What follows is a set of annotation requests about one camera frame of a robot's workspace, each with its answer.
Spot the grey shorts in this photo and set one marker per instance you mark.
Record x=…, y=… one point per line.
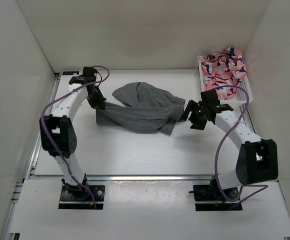
x=145, y=109

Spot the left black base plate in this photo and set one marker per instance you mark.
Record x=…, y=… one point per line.
x=77, y=198

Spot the blue label sticker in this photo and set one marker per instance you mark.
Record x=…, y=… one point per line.
x=70, y=73

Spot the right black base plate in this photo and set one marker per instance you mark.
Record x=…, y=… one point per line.
x=206, y=201

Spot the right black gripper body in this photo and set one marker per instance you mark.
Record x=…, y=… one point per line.
x=199, y=113

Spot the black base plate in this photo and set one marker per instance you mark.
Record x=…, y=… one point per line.
x=206, y=201
x=77, y=198

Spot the white plastic basket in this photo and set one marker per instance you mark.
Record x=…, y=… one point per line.
x=239, y=97

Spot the pink patterned shorts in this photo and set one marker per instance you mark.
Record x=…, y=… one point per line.
x=225, y=69

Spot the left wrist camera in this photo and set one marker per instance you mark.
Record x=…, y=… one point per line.
x=90, y=72

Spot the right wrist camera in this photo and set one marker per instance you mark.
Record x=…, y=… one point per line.
x=209, y=98

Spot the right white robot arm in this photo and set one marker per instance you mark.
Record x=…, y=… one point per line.
x=257, y=157

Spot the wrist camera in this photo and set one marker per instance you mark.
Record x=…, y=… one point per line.
x=209, y=98
x=90, y=72

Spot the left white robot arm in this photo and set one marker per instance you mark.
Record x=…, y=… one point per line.
x=57, y=132

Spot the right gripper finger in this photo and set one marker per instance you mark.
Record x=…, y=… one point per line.
x=189, y=108
x=198, y=125

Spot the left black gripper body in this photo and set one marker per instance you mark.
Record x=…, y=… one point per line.
x=94, y=98

